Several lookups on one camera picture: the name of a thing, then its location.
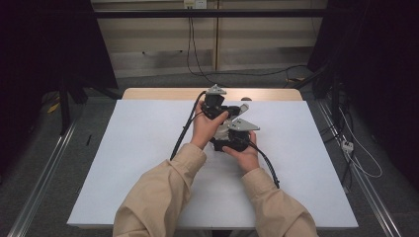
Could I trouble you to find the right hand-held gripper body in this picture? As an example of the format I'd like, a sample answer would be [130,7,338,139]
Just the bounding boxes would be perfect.
[226,118,261,153]

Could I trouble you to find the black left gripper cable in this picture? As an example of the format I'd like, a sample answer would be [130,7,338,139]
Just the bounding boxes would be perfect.
[169,91,208,162]

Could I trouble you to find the wooden table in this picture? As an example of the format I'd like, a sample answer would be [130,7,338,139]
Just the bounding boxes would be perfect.
[122,87,303,102]

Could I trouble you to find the black hanging cable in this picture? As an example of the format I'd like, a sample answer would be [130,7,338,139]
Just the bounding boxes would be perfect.
[191,16,230,88]
[186,16,309,77]

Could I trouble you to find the white power strip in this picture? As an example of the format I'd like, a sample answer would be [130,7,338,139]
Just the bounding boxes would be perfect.
[341,139,355,154]

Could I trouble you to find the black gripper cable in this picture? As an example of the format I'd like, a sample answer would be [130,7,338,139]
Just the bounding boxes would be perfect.
[169,91,208,162]
[248,141,281,190]

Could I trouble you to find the white wall socket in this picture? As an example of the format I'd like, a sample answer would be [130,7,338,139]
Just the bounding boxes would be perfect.
[183,0,208,10]

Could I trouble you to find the white floor cable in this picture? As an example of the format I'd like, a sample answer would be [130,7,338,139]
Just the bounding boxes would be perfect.
[339,108,383,180]

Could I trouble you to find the person's left hand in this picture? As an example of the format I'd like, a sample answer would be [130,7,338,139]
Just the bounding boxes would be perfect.
[190,110,230,151]

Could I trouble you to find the yellow floor tape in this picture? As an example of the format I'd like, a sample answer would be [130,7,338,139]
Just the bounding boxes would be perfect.
[46,102,62,115]

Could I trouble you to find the metal floor rail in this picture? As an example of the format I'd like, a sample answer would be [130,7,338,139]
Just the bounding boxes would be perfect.
[317,100,401,237]
[8,121,78,237]

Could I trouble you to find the bundle of black floor cables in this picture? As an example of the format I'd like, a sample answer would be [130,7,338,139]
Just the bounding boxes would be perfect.
[320,98,356,186]

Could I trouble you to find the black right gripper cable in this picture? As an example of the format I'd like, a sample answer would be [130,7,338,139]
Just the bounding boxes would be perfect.
[248,141,281,190]

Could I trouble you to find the white table board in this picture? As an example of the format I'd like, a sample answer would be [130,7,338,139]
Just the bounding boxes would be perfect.
[66,99,360,230]

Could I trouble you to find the black horizontal bar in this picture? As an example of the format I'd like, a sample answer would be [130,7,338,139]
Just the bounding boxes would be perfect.
[93,9,330,19]

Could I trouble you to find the person's right hand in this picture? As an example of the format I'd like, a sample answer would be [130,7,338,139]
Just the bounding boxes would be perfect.
[221,130,261,175]

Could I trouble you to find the black metal stand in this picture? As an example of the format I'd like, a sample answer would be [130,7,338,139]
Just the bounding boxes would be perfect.
[58,73,123,136]
[291,63,344,126]

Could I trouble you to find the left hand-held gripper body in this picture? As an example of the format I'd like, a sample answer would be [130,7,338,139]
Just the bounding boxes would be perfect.
[201,84,241,121]

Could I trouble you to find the black curtain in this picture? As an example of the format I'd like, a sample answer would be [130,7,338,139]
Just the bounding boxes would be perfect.
[307,0,419,189]
[0,0,119,174]

